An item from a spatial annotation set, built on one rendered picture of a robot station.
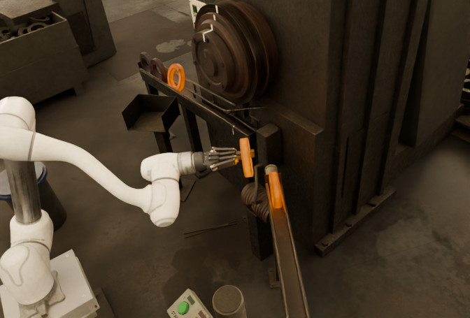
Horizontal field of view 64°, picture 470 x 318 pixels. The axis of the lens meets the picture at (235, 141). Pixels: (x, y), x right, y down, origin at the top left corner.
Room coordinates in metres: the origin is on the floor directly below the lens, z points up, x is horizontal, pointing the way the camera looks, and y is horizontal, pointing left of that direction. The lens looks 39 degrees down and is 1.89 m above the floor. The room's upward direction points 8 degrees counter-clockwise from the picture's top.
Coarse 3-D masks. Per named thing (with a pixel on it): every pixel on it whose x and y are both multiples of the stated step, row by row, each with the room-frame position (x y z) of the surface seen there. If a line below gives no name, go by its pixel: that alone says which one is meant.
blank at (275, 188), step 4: (272, 172) 1.14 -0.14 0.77; (276, 172) 1.14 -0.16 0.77; (272, 176) 1.11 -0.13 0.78; (276, 176) 1.10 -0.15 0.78; (272, 180) 1.08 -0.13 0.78; (276, 180) 1.08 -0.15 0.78; (272, 184) 1.07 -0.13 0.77; (276, 184) 1.07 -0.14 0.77; (272, 188) 1.05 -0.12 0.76; (276, 188) 1.05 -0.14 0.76; (272, 192) 1.05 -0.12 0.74; (276, 192) 1.04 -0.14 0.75; (280, 192) 1.04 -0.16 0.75; (272, 196) 1.09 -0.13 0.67; (276, 196) 1.03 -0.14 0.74; (280, 196) 1.03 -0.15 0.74; (272, 200) 1.08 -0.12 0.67; (276, 200) 1.03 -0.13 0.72; (280, 200) 1.02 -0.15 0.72; (276, 204) 1.02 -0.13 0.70; (280, 204) 1.02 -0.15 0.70
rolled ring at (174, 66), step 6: (174, 66) 2.22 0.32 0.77; (180, 66) 2.20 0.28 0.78; (168, 72) 2.27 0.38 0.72; (180, 72) 2.16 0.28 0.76; (168, 78) 2.25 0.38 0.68; (180, 78) 2.13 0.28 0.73; (174, 84) 2.22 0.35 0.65; (180, 84) 2.12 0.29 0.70; (174, 90) 2.16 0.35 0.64; (180, 90) 2.14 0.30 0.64
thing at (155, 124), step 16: (144, 96) 2.03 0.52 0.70; (160, 96) 1.98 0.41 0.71; (128, 112) 1.91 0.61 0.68; (144, 112) 2.03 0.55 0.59; (160, 112) 1.99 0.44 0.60; (176, 112) 1.91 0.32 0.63; (128, 128) 1.86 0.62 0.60; (144, 128) 1.84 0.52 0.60; (160, 128) 1.81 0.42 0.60; (160, 144) 1.86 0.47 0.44
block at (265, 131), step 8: (264, 128) 1.41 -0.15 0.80; (272, 128) 1.40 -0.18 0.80; (264, 136) 1.35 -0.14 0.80; (272, 136) 1.36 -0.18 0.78; (280, 136) 1.39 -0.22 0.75; (264, 144) 1.35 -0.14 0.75; (272, 144) 1.36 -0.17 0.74; (280, 144) 1.39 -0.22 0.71; (264, 152) 1.36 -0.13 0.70; (272, 152) 1.36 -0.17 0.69; (280, 152) 1.39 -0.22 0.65; (264, 160) 1.36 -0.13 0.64; (272, 160) 1.36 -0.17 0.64; (280, 160) 1.39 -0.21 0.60; (264, 168) 1.36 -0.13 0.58
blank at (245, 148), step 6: (246, 138) 1.13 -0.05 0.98; (240, 144) 1.10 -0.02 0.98; (246, 144) 1.09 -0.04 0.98; (246, 150) 1.07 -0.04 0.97; (246, 156) 1.05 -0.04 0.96; (246, 162) 1.04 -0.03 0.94; (246, 168) 1.03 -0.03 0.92; (252, 168) 1.10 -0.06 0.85; (246, 174) 1.03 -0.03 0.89; (252, 174) 1.04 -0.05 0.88
